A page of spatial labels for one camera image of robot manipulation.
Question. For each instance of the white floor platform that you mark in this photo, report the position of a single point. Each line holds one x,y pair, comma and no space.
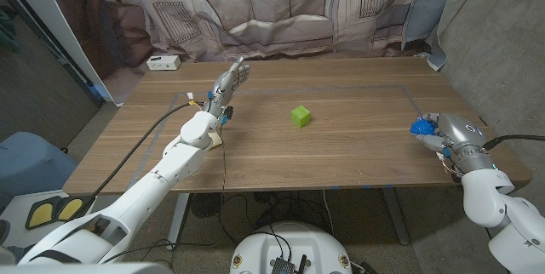
15,210

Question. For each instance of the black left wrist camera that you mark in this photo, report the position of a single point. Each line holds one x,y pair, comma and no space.
227,113

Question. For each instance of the grey table leg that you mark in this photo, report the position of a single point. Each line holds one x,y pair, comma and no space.
396,214

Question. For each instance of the white table leg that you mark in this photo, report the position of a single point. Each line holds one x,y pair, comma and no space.
181,218

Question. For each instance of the black yellow foot pedal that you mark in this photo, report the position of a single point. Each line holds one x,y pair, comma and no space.
40,215

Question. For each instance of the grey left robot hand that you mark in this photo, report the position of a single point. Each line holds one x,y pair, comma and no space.
223,87

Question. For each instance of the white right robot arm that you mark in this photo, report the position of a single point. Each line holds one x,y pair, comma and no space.
485,197

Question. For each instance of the white power strip box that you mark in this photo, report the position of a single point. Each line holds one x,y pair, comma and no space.
163,62

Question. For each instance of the black computer on torso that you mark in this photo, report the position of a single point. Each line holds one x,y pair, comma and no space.
283,265

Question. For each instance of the printed sofa backdrop cloth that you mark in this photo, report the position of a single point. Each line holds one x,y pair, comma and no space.
272,10

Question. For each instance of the yellow sponge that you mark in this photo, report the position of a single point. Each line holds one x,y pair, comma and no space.
217,140

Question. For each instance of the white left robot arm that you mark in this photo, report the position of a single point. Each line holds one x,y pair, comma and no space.
170,167

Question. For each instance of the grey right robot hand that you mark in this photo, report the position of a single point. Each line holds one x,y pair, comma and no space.
460,131

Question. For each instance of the green cube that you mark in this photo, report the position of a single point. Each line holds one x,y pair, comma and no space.
300,116

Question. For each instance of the blue spiky stress ball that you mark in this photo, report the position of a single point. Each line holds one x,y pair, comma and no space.
421,127

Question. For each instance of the round black floor device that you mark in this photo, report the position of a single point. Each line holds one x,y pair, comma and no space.
206,204

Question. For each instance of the white partition board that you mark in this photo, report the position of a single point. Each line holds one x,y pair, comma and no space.
42,10

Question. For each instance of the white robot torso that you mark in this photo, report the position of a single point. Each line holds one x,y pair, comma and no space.
289,244

